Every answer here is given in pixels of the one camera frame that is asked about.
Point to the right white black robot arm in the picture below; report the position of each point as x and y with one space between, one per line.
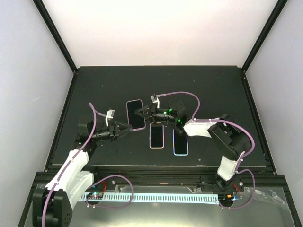
233 141

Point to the white slotted cable duct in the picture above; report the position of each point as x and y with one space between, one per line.
156 198

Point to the right black corner post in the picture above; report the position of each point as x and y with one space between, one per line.
274 15

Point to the left black corner post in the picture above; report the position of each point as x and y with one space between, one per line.
55 33

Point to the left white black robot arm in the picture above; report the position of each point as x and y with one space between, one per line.
53 204

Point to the small circuit board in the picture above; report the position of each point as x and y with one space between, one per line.
229 197
94 195

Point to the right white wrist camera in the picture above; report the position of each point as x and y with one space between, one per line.
155 100

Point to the black front frame rail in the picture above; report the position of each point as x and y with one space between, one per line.
153 176

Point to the beige pink phone case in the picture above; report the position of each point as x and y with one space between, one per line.
150 139

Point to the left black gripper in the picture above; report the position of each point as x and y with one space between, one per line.
114 130

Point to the black screen phone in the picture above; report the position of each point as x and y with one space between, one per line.
157 136

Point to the black corner post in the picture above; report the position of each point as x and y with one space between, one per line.
274 15
55 33

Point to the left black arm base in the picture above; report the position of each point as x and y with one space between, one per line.
107 184

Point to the light blue phone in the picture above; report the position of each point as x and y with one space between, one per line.
175 134

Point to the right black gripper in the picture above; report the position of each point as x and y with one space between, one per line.
151 114

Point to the right small circuit board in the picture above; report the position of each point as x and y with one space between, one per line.
229 197

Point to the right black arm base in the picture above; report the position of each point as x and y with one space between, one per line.
215 184

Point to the left small circuit board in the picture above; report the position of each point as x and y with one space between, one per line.
94 195

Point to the clear magsafe phone case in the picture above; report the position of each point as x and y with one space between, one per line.
129 123

